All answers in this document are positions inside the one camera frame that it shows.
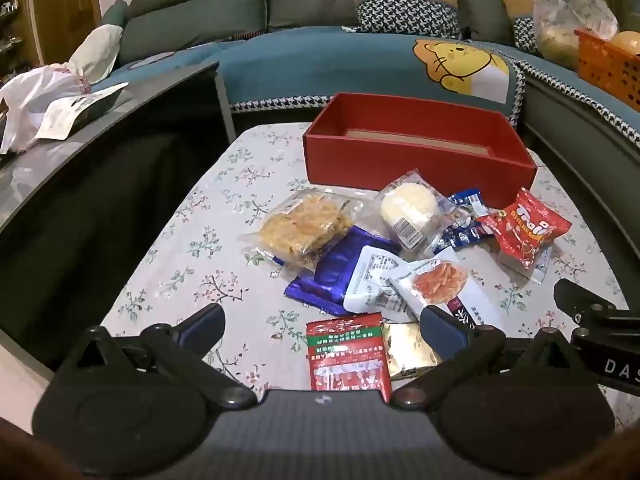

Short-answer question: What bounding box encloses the teal houndstooth trim sofa cover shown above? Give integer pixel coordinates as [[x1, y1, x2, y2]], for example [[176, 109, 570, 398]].
[[470, 40, 640, 148]]

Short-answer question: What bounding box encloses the white packet with orange strips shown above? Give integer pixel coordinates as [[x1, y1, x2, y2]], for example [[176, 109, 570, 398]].
[[389, 259, 503, 333]]

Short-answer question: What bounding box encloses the clear crumpled plastic bag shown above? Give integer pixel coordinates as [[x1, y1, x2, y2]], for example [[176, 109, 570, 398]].
[[560, 0, 621, 41]]

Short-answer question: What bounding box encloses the green sofa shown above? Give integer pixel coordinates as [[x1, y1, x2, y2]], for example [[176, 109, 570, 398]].
[[97, 0, 640, 241]]

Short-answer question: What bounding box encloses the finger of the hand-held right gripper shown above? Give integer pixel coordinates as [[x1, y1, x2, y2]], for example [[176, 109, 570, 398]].
[[552, 278, 632, 332]]

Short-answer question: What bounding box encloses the teal lion print sofa cover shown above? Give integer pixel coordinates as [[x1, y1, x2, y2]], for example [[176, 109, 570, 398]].
[[95, 25, 526, 126]]

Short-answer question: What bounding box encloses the purple foil packet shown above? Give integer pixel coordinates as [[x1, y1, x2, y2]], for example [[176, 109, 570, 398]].
[[284, 226, 401, 317]]

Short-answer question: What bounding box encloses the gold foil packet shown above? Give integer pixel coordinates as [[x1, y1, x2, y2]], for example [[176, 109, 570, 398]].
[[382, 321, 443, 380]]

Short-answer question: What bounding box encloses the red cardboard box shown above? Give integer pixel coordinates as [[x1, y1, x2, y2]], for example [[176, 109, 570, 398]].
[[301, 92, 538, 209]]

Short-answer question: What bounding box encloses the white paper sheet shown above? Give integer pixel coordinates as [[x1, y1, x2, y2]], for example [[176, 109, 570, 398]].
[[35, 81, 130, 141]]

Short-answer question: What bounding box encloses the red and green snack packet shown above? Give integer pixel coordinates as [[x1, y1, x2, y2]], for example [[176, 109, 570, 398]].
[[306, 312, 392, 404]]

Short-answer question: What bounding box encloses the badminton racket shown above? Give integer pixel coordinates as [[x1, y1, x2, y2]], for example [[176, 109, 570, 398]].
[[122, 52, 173, 69]]

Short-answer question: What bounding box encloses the plastic bag with food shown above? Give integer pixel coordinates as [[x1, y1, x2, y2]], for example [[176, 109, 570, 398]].
[[531, 0, 583, 71]]

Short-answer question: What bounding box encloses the white packet with meat picture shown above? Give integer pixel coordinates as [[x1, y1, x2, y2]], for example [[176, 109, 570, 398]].
[[343, 245, 463, 323]]

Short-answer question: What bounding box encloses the white and red plastic bag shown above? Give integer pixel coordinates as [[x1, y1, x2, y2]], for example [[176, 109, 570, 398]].
[[0, 62, 93, 155]]

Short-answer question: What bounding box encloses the white garment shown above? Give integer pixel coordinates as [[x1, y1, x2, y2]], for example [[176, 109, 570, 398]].
[[67, 24, 124, 83]]

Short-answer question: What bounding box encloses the orange plastic basket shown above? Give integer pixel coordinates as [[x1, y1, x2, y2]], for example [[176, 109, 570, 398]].
[[574, 29, 640, 113]]

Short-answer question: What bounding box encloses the orange round fruit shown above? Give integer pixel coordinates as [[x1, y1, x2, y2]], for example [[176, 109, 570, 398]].
[[610, 31, 640, 56]]

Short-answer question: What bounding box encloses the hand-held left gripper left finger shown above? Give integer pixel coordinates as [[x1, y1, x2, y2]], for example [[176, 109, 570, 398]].
[[65, 302, 258, 409]]

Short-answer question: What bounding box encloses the clear packet with white bun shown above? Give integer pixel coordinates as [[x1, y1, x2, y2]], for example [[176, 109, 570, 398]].
[[375, 169, 451, 256]]

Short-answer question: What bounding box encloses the wooden cabinet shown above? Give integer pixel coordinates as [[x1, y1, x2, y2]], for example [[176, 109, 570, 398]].
[[0, 0, 101, 81]]

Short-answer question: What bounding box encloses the blue and white candy packet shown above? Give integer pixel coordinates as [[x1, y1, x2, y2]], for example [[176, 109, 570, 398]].
[[432, 189, 493, 253]]

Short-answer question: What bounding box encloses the small tan houndstooth cushion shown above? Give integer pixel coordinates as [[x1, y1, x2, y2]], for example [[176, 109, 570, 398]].
[[501, 0, 543, 56]]

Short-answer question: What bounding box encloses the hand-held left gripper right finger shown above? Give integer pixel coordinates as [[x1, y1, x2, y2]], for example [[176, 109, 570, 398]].
[[390, 305, 596, 409]]

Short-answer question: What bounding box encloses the clear packet of yellow crisps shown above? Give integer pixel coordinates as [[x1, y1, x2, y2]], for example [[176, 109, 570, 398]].
[[242, 187, 363, 271]]

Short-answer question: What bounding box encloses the dark coffee table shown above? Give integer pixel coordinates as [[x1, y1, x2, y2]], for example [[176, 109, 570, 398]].
[[0, 60, 236, 376]]

